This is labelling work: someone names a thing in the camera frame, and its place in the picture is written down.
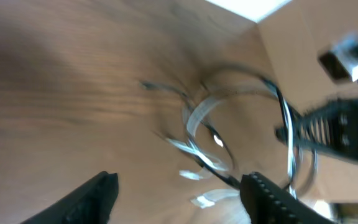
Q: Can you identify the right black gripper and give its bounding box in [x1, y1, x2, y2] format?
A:
[293, 81, 358, 161]

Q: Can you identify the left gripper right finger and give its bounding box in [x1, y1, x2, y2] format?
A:
[239, 172, 333, 224]

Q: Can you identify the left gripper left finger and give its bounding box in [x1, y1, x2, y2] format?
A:
[22, 171, 119, 224]

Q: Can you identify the white usb cable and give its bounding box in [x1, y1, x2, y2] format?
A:
[165, 80, 301, 209]

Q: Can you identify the black usb cable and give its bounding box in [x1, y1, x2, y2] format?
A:
[140, 63, 319, 198]

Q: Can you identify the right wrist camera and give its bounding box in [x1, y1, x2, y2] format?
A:
[318, 36, 358, 83]

